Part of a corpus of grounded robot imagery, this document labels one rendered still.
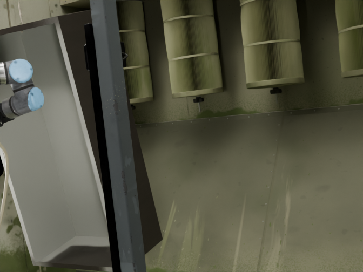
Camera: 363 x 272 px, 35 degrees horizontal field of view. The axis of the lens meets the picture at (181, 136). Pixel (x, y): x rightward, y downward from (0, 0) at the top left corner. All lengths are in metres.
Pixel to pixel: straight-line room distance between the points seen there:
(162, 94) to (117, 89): 2.66
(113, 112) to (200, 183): 2.30
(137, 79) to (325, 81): 1.24
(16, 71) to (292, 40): 1.61
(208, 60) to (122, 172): 2.17
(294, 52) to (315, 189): 0.78
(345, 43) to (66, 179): 1.67
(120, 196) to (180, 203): 2.27
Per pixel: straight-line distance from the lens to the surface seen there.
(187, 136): 3.95
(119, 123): 1.46
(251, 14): 3.31
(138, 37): 3.93
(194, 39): 3.55
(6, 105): 2.53
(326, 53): 3.54
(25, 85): 2.47
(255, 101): 3.73
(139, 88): 3.90
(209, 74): 3.55
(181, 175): 3.82
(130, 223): 1.48
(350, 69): 3.10
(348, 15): 3.10
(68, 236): 3.34
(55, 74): 3.07
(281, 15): 3.29
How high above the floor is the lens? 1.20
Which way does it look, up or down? 3 degrees down
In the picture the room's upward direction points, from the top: 6 degrees counter-clockwise
